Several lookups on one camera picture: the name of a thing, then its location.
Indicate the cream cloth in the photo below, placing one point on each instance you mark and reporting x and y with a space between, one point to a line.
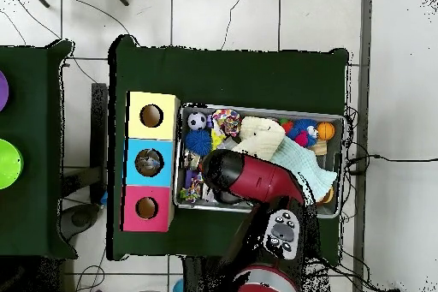
260 134

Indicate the mint green cloth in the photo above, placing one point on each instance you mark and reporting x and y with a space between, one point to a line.
308 168

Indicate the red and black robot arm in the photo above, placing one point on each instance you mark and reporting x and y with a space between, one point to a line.
260 179

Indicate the silver mesh bin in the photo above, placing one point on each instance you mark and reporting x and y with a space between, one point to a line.
195 114

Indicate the wooden box with three holes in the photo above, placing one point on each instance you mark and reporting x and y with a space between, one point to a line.
167 127

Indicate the blue spiky ball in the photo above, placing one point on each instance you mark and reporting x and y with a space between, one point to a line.
198 142

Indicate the small soccer ball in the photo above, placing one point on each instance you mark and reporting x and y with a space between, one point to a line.
197 120

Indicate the dark green tablecloth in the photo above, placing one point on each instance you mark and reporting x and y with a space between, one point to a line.
222 72

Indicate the blue spiky toy with eyes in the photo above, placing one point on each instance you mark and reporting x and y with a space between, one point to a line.
303 131

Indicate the small orange basketball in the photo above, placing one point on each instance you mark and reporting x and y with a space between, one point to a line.
325 131

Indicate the blue round object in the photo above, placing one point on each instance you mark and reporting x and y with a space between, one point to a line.
178 287

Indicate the side table with green cloth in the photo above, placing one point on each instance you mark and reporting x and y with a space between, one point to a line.
30 134

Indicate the lime green disc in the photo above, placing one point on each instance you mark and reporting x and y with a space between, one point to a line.
8 163

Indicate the purple disc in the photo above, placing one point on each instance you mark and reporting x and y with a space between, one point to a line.
2 91

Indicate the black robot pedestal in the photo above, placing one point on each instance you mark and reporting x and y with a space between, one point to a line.
195 275

